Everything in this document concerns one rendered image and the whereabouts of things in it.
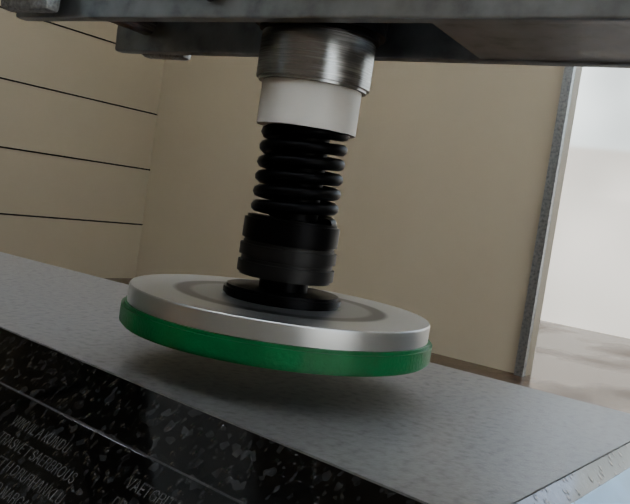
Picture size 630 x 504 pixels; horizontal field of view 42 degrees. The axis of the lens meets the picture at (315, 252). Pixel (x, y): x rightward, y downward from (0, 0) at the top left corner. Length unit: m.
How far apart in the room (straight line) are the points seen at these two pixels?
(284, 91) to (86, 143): 6.54
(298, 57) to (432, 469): 0.27
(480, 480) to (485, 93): 5.45
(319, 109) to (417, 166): 5.43
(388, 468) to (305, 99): 0.25
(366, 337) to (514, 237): 5.15
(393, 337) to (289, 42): 0.20
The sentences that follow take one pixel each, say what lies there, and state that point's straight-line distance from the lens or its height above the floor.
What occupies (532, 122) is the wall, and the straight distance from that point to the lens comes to 5.68.
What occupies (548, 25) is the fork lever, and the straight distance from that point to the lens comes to 0.49.
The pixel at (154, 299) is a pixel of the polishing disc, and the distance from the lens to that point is 0.52.
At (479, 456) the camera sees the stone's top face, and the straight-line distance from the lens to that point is 0.49.
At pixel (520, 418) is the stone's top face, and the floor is 0.82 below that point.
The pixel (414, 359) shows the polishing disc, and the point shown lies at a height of 0.86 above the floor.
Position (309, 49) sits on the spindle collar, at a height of 1.05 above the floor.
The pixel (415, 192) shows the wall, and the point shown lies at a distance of 5.95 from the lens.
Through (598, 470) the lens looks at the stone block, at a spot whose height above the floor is 0.82.
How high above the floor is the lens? 0.95
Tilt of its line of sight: 4 degrees down
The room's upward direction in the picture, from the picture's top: 8 degrees clockwise
